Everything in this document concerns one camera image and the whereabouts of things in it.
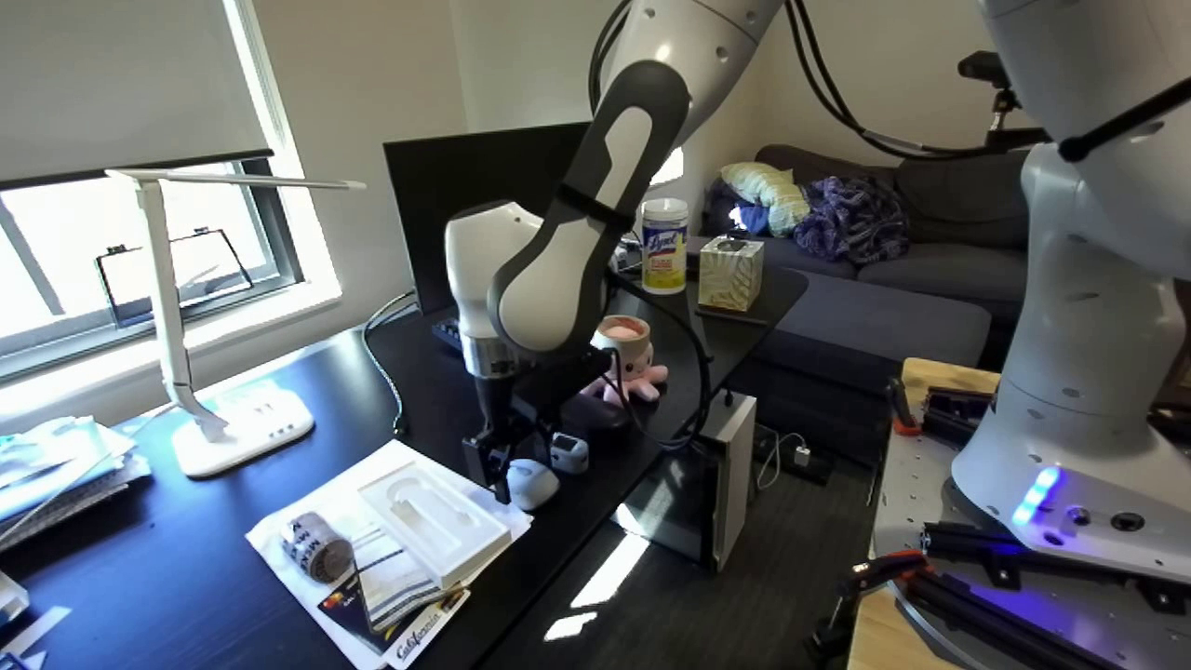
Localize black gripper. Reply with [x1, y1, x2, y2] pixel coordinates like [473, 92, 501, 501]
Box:
[460, 368, 540, 505]

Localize white round cup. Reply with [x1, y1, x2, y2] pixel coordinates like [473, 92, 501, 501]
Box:
[501, 454, 566, 515]

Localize small white cup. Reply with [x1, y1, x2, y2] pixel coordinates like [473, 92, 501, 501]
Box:
[548, 428, 594, 481]

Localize black oval case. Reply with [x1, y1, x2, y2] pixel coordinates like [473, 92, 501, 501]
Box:
[557, 387, 634, 437]

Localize black keyboard blue backlight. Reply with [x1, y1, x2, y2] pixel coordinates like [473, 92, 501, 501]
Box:
[427, 315, 470, 363]

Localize colourful brochure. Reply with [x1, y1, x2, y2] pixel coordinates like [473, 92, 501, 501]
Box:
[315, 541, 476, 670]

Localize pink octopus plush toy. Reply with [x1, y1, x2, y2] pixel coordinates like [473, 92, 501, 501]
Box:
[588, 311, 674, 410]

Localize grey tape roll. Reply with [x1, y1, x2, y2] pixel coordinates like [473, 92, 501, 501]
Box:
[280, 511, 361, 589]

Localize silver black computer tower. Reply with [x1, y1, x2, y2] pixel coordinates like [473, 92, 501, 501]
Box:
[614, 387, 759, 575]

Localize white desk lamp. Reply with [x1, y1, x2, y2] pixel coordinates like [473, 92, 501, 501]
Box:
[99, 167, 370, 482]

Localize black computer monitor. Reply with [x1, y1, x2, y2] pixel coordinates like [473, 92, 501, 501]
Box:
[380, 120, 594, 321]

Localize yellow disinfecting wipes canister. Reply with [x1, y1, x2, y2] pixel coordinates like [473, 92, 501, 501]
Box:
[634, 195, 692, 296]

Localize patterned tissue box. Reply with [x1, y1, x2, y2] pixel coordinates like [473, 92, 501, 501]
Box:
[692, 229, 769, 315]

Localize power strip on floor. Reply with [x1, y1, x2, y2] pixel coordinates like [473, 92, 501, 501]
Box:
[752, 425, 837, 490]

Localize pale yellow pillow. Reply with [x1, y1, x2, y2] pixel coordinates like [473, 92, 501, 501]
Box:
[720, 161, 813, 242]

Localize red black bar clamp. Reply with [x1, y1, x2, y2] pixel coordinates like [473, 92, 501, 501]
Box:
[813, 546, 938, 661]

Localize wooden robot mounting table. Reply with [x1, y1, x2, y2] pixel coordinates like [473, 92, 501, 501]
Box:
[846, 352, 1191, 670]

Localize stack of magazines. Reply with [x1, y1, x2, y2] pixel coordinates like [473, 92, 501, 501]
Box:
[0, 414, 156, 559]

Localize purple blanket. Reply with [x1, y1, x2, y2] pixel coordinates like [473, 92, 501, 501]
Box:
[794, 170, 914, 270]

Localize dark fabric sofa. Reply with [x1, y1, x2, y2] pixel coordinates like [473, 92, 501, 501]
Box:
[702, 141, 1045, 470]

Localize orange black clamp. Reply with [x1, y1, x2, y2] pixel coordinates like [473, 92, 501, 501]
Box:
[882, 378, 996, 445]

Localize loose white paper scraps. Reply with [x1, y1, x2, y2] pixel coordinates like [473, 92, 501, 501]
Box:
[0, 568, 73, 670]

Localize grey roller blind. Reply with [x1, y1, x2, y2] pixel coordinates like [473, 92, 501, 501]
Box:
[0, 0, 280, 195]

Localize white cable on desk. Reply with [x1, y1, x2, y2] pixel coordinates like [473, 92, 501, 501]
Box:
[356, 289, 427, 439]

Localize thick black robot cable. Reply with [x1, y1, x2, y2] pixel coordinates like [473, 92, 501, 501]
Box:
[779, 0, 1053, 162]

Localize black camera on stand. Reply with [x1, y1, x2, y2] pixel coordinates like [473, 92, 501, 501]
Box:
[955, 48, 1053, 157]

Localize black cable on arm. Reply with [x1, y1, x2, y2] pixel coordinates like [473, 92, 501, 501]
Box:
[1053, 73, 1191, 167]

